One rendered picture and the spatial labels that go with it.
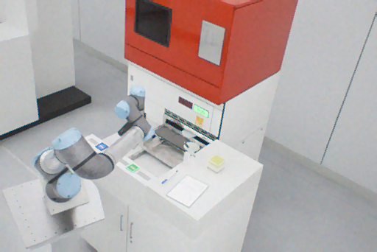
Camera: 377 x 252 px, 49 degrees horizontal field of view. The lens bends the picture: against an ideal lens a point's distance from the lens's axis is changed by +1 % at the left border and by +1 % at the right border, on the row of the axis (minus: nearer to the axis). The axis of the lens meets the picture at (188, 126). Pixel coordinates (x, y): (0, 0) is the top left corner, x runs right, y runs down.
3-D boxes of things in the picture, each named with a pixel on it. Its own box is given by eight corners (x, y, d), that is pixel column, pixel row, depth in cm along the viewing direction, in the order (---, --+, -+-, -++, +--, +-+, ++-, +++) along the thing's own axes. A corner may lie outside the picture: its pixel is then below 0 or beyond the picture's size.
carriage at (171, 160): (147, 141, 268) (147, 137, 266) (190, 167, 250) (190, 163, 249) (138, 146, 263) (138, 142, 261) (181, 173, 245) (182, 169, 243)
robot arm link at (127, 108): (134, 121, 190) (146, 110, 199) (119, 102, 189) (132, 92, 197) (124, 127, 195) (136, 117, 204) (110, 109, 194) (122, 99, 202)
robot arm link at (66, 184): (62, 203, 206) (68, 203, 194) (45, 183, 204) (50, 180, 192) (81, 188, 212) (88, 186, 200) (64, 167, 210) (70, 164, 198)
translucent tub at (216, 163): (213, 163, 238) (215, 153, 234) (224, 169, 235) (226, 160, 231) (206, 169, 233) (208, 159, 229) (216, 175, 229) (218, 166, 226)
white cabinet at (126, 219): (141, 200, 343) (146, 118, 297) (236, 270, 295) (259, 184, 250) (77, 244, 299) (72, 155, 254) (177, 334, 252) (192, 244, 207)
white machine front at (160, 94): (129, 105, 308) (131, 55, 286) (216, 155, 268) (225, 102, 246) (126, 106, 306) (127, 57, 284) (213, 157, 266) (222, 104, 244)
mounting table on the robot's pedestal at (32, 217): (29, 265, 201) (26, 247, 194) (4, 207, 231) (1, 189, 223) (114, 231, 224) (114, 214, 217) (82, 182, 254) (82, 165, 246)
